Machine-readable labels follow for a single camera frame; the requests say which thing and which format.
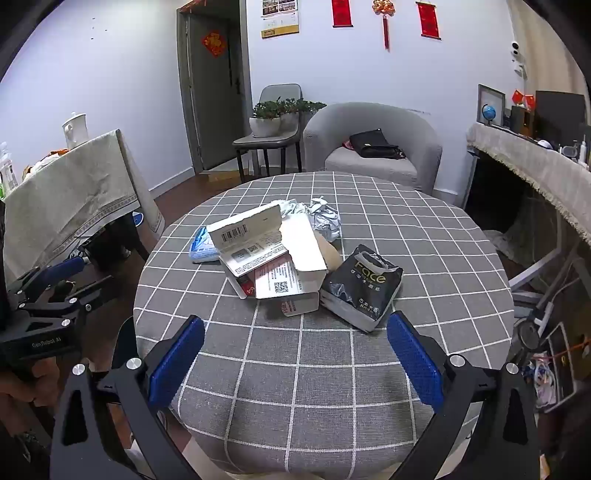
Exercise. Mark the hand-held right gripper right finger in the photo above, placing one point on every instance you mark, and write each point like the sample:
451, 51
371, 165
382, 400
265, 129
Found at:
415, 364

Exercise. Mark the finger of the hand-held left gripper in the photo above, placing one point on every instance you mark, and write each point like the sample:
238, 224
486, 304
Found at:
92, 288
64, 270

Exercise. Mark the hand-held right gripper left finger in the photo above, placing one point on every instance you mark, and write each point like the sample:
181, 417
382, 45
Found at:
178, 364

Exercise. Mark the black tissue pack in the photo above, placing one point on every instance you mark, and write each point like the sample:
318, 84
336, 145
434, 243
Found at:
360, 286

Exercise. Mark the blue tissue packet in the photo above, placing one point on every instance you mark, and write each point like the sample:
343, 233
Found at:
201, 247

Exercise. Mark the red and white box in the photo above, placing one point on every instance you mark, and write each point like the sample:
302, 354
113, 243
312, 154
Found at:
277, 284

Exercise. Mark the white cardboard box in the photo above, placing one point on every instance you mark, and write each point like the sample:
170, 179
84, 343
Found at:
304, 244

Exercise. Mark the silver wrapper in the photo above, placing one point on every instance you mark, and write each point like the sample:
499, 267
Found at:
325, 221

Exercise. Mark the white paper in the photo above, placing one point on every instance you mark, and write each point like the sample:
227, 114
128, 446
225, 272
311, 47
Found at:
293, 207

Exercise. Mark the person's left hand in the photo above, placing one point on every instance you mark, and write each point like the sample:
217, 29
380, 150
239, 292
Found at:
23, 383

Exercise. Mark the white jug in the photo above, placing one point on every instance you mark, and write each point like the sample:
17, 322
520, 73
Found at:
76, 131

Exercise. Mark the grey armchair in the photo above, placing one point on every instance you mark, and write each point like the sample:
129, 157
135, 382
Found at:
383, 170

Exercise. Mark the grey door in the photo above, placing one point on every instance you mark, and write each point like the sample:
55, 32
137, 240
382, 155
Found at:
212, 115

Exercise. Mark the black handbag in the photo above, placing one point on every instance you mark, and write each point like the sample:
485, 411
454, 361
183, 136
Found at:
374, 143

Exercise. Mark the beige fringed desk cloth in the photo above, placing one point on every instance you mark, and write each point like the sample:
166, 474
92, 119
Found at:
531, 159

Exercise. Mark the green plant in white pot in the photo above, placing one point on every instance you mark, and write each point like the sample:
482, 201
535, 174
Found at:
295, 108
264, 121

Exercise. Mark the small blue globe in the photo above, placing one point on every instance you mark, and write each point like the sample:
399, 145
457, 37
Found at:
488, 112

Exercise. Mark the brown speaker box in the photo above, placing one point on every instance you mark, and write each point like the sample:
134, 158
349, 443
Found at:
519, 121

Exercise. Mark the grey dining chair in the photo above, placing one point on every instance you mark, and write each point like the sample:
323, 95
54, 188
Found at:
277, 92

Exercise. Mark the red door decoration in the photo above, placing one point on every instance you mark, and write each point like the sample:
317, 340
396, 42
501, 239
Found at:
211, 44

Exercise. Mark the small red flags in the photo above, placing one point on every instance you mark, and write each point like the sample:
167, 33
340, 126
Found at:
522, 98

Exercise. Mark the black monitor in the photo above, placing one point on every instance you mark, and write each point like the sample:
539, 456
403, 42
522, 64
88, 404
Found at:
561, 115

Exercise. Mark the red knot hanging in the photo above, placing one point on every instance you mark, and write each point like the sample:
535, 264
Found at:
384, 9

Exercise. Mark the picture frame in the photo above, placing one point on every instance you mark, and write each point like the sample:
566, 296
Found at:
491, 94

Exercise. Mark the wall calendar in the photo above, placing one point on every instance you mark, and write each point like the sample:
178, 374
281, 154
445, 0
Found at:
280, 18

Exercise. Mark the white security camera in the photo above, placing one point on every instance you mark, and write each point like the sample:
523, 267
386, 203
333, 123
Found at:
517, 50

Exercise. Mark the red wall scroll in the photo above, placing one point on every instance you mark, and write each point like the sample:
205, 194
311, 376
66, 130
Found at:
427, 21
340, 13

